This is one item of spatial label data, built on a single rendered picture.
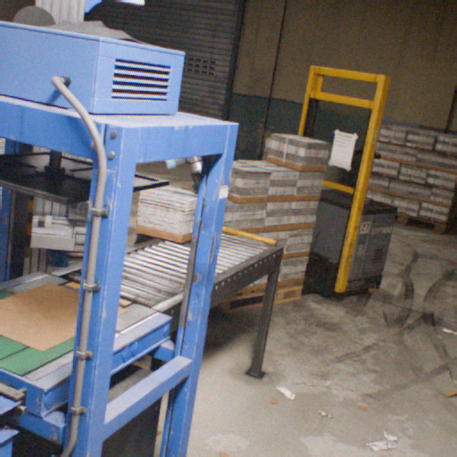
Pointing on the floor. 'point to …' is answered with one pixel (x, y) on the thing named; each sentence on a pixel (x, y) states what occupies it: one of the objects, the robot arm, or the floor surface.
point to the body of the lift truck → (379, 229)
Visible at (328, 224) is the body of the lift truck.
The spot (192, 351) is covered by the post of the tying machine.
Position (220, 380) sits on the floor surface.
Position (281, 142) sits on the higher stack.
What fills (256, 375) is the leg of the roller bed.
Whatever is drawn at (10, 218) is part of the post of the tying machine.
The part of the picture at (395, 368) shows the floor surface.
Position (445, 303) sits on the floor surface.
